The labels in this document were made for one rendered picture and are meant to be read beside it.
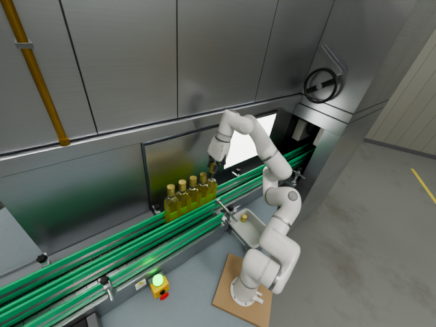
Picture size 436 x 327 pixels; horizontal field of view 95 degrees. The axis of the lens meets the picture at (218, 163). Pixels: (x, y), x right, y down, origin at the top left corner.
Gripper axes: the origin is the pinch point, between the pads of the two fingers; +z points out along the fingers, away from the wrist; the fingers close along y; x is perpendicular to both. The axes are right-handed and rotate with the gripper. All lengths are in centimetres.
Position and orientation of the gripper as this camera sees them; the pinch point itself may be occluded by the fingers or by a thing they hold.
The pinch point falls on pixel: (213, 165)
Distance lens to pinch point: 99.6
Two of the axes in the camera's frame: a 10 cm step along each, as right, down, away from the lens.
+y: 6.1, 5.4, -5.8
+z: -3.1, 8.4, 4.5
